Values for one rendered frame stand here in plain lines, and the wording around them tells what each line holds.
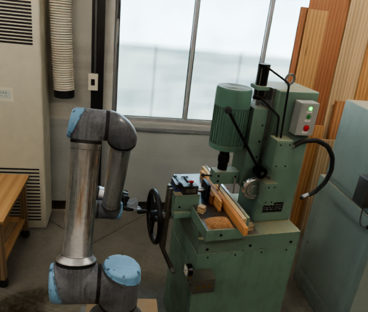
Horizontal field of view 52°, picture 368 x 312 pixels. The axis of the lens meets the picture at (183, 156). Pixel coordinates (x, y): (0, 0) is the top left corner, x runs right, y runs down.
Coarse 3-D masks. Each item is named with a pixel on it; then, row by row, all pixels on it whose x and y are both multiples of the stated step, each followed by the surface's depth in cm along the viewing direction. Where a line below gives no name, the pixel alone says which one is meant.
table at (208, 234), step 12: (204, 204) 195; (180, 216) 191; (192, 216) 192; (204, 216) 184; (216, 216) 186; (228, 216) 187; (204, 228) 176; (216, 228) 175; (228, 228) 177; (216, 240) 177
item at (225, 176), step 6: (216, 168) 197; (228, 168) 199; (234, 168) 200; (210, 174) 199; (216, 174) 193; (222, 174) 194; (228, 174) 195; (234, 174) 196; (210, 180) 199; (216, 180) 195; (222, 180) 196; (228, 180) 197
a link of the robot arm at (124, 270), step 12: (108, 264) 144; (120, 264) 146; (132, 264) 148; (108, 276) 141; (120, 276) 140; (132, 276) 142; (96, 288) 140; (108, 288) 141; (120, 288) 141; (132, 288) 144; (96, 300) 141; (108, 300) 142; (120, 300) 143; (132, 300) 146
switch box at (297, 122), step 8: (296, 104) 179; (304, 104) 176; (312, 104) 177; (296, 112) 179; (304, 112) 177; (312, 112) 179; (296, 120) 179; (304, 120) 179; (312, 120) 180; (296, 128) 180; (312, 128) 182
